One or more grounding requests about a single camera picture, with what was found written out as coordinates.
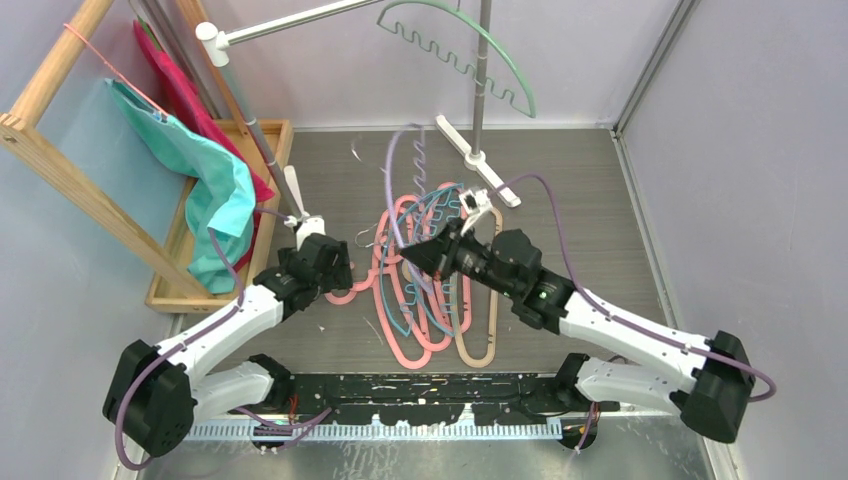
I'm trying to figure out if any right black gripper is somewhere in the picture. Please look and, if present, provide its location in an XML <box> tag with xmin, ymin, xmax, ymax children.
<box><xmin>401</xmin><ymin>216</ymin><xmax>518</xmax><ymax>298</ymax></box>

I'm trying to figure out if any purple wire hanger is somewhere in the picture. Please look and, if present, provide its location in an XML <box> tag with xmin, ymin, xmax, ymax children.
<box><xmin>350</xmin><ymin>123</ymin><xmax>433</xmax><ymax>293</ymax></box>

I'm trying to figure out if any light blue wire hanger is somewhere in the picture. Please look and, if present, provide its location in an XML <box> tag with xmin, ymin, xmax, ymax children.
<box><xmin>374</xmin><ymin>184</ymin><xmax>464</xmax><ymax>338</ymax></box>

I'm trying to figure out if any green wire hanger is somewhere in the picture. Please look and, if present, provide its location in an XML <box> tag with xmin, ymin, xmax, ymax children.
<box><xmin>376</xmin><ymin>0</ymin><xmax>537</xmax><ymax>120</ymax></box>

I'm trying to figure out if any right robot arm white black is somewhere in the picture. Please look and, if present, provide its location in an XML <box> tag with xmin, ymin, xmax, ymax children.
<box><xmin>400</xmin><ymin>220</ymin><xmax>755</xmax><ymax>444</ymax></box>

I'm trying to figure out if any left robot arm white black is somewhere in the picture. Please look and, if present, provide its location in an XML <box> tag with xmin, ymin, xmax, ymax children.
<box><xmin>102</xmin><ymin>233</ymin><xmax>353</xmax><ymax>457</ymax></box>

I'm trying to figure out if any beige plastic hanger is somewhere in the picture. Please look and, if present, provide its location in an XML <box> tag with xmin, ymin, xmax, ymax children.
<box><xmin>397</xmin><ymin>203</ymin><xmax>505</xmax><ymax>370</ymax></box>

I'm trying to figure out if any pink plastic hanger left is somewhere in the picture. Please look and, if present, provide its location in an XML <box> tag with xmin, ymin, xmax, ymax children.
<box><xmin>324</xmin><ymin>256</ymin><xmax>379</xmax><ymax>306</ymax></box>

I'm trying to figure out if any pink plastic hanger large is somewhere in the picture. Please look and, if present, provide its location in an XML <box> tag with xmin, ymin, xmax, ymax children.
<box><xmin>369</xmin><ymin>211</ymin><xmax>435</xmax><ymax>370</ymax></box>

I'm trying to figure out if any pink plastic hanger inner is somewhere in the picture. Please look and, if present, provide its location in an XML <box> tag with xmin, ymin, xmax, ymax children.
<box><xmin>402</xmin><ymin>182</ymin><xmax>471</xmax><ymax>352</ymax></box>

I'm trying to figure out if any teal cloth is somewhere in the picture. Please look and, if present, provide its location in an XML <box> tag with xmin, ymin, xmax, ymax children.
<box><xmin>105</xmin><ymin>79</ymin><xmax>256</xmax><ymax>294</ymax></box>

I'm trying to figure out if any magenta cloth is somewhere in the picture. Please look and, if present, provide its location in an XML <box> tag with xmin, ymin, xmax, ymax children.
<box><xmin>133</xmin><ymin>20</ymin><xmax>274</xmax><ymax>269</ymax></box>

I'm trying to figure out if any white metal clothes rack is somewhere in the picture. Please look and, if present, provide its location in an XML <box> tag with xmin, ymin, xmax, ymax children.
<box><xmin>194</xmin><ymin>1</ymin><xmax>537</xmax><ymax>208</ymax></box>

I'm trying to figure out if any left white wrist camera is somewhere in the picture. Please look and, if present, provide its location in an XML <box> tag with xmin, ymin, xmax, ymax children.
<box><xmin>284</xmin><ymin>215</ymin><xmax>326</xmax><ymax>250</ymax></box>

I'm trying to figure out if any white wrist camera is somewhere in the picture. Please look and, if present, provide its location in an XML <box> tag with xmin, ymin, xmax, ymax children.
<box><xmin>459</xmin><ymin>188</ymin><xmax>493</xmax><ymax>236</ymax></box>
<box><xmin>284</xmin><ymin>215</ymin><xmax>326</xmax><ymax>250</ymax></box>

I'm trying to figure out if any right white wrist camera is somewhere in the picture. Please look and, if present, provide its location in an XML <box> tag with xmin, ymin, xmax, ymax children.
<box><xmin>459</xmin><ymin>188</ymin><xmax>493</xmax><ymax>236</ymax></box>

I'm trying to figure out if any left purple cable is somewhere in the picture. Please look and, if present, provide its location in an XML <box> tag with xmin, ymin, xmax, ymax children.
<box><xmin>113</xmin><ymin>205</ymin><xmax>296</xmax><ymax>472</ymax></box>

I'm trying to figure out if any purple cable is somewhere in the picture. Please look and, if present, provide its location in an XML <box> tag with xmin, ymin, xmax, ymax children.
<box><xmin>488</xmin><ymin>173</ymin><xmax>778</xmax><ymax>454</ymax></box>
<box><xmin>113</xmin><ymin>205</ymin><xmax>296</xmax><ymax>472</ymax></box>

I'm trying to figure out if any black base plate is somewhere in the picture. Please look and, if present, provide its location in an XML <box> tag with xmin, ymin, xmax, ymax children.
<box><xmin>247</xmin><ymin>372</ymin><xmax>589</xmax><ymax>427</ymax></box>

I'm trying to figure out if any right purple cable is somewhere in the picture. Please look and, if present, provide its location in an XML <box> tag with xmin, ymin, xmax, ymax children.
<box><xmin>488</xmin><ymin>173</ymin><xmax>778</xmax><ymax>454</ymax></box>

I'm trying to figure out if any wooden frame rack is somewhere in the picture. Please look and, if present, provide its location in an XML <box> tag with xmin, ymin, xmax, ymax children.
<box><xmin>1</xmin><ymin>1</ymin><xmax>237</xmax><ymax>311</ymax></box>

